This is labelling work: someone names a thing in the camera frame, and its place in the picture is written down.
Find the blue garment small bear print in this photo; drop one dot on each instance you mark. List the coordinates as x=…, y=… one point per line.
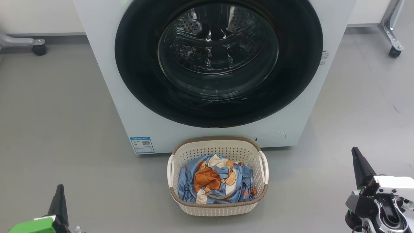
x=247, y=181

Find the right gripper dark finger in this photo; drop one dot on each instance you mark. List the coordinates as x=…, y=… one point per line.
x=362, y=168

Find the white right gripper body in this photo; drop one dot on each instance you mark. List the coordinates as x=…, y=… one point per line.
x=396, y=184

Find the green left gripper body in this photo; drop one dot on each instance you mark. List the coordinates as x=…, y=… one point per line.
x=32, y=226

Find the round black glass washer door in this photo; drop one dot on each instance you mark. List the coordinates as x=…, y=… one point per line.
x=139, y=64

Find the cream perforated laundry basket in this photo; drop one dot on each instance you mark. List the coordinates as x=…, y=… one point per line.
x=220, y=208

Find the metal stand leg with caster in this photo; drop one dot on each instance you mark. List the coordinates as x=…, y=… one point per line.
x=19, y=41
x=389, y=32

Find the white partition panel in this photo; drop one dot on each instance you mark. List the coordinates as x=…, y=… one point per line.
x=368, y=11

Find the white front-load washing machine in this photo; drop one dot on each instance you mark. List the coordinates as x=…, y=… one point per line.
x=103, y=81

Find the blue energy label sticker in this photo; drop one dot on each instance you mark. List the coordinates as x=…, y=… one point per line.
x=142, y=145

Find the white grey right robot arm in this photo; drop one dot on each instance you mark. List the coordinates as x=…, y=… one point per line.
x=365, y=210

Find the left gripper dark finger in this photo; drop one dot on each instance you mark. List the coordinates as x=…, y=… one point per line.
x=60, y=204

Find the small printed text sticker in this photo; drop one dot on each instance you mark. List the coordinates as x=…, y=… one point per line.
x=324, y=57

